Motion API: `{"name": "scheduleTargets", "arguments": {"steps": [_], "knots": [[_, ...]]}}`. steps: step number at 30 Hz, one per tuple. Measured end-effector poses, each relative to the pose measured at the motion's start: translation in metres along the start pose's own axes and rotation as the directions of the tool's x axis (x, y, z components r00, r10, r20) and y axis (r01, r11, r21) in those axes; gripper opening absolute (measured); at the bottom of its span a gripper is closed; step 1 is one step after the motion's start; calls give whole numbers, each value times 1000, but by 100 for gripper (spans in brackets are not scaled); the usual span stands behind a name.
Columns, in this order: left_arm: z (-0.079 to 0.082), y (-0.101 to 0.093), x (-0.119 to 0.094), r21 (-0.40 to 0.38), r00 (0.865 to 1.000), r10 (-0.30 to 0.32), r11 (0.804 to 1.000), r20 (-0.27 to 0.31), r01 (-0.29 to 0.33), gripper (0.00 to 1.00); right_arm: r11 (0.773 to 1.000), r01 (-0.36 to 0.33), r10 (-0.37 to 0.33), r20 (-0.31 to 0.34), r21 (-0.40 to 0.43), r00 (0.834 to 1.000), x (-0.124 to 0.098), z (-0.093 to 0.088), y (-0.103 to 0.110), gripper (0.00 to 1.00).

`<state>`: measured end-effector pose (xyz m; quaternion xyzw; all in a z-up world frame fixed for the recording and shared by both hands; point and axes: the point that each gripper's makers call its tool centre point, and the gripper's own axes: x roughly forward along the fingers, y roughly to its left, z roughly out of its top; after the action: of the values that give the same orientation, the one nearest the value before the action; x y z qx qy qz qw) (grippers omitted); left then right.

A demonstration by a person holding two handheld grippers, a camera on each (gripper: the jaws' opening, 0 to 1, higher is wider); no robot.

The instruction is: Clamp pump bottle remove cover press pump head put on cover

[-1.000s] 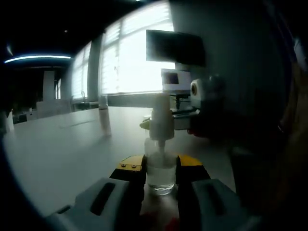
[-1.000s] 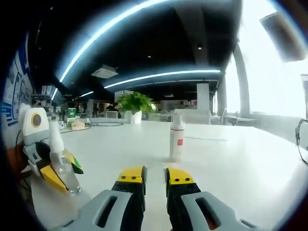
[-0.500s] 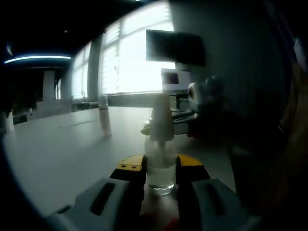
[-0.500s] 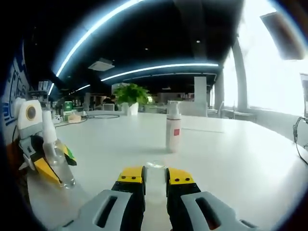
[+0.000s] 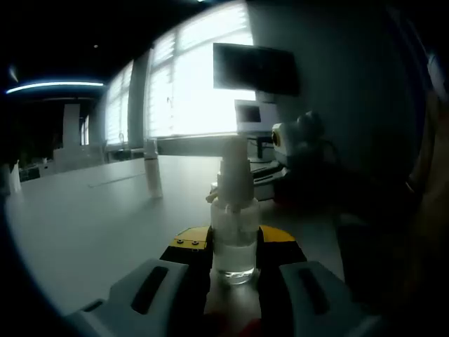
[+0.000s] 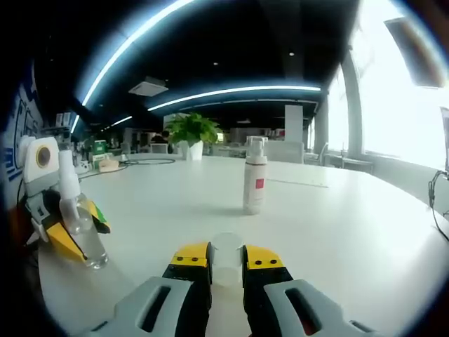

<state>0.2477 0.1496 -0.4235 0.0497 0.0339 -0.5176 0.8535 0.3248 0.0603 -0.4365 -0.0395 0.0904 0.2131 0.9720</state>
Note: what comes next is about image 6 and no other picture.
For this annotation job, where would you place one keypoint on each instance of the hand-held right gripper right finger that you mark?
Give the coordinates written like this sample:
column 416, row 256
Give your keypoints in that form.
column 305, row 309

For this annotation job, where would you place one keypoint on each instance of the blue white wall poster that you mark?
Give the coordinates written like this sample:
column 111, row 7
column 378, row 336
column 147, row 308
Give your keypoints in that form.
column 24, row 133

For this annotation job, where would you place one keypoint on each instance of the white pillar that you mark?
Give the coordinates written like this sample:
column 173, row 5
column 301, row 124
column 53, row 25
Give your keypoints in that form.
column 294, row 123

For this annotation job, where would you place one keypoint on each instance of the white office chair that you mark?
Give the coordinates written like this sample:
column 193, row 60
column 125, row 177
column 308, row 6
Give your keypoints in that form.
column 159, row 148

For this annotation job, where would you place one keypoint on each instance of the white game controller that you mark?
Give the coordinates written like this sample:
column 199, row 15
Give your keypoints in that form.
column 86, row 165

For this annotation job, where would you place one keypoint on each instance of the white pump bottle red label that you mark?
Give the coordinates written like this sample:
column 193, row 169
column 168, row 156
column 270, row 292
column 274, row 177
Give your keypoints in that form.
column 254, row 189

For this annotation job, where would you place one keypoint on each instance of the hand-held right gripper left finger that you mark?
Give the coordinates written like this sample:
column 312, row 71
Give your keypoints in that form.
column 158, row 309

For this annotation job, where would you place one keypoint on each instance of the curved ceiling light strip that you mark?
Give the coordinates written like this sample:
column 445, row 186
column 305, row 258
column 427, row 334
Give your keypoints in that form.
column 228, row 92
column 115, row 58

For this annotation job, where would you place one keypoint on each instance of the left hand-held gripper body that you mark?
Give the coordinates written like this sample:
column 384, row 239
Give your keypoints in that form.
column 35, row 175

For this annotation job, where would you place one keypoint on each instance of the potted green plant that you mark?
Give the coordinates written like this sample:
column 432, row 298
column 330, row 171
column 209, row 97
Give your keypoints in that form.
column 191, row 128

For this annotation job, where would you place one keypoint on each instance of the tan wooden box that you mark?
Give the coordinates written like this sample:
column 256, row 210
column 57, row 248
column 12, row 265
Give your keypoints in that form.
column 108, row 165

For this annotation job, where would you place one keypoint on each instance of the green box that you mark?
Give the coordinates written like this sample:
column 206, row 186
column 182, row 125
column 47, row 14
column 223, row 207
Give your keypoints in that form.
column 99, row 149

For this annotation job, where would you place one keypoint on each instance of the narrow clear bottle cover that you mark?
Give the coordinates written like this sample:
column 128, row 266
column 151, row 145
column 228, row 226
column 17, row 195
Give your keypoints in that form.
column 228, row 259

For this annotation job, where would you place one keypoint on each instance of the wide clear bottle cover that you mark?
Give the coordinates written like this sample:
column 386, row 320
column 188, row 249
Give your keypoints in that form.
column 257, row 151

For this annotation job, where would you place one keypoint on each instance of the short ceiling light strip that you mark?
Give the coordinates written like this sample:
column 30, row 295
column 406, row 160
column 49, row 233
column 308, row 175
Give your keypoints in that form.
column 75, row 123

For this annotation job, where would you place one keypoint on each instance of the clear pump bottle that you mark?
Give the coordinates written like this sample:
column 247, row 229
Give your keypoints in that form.
column 89, row 242

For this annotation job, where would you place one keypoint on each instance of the ceiling air conditioning unit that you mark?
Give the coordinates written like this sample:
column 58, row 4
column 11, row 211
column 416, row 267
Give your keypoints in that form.
column 148, row 86

